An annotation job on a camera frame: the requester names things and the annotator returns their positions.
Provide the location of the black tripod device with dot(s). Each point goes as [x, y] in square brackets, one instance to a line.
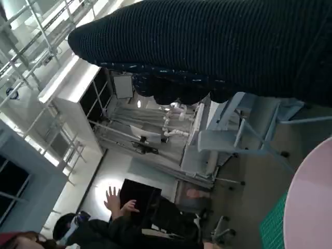
[145, 147]

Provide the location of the white square panel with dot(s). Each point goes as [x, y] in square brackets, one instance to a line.
[123, 86]

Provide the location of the pink bowl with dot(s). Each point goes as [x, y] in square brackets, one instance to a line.
[311, 207]

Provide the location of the grey castor frame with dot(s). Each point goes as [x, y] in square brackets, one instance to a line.
[242, 183]

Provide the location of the VR headset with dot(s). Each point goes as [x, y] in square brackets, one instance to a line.
[80, 216]

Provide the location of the white cabinet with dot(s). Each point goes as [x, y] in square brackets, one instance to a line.
[194, 160]

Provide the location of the white robot figure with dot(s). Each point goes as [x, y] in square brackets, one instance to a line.
[176, 133]

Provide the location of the white ceiling pipe grid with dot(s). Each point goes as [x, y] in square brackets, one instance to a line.
[41, 28]

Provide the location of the black knitted gloved right hand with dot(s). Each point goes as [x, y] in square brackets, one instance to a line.
[207, 46]

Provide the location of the green cutting mat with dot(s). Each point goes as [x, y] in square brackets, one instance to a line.
[272, 228]

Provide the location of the standing person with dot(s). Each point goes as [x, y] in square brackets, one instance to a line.
[20, 242]

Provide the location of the person wearing headset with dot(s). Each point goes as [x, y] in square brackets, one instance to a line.
[114, 202]

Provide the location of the dark glass window frame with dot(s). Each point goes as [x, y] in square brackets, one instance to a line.
[96, 98]

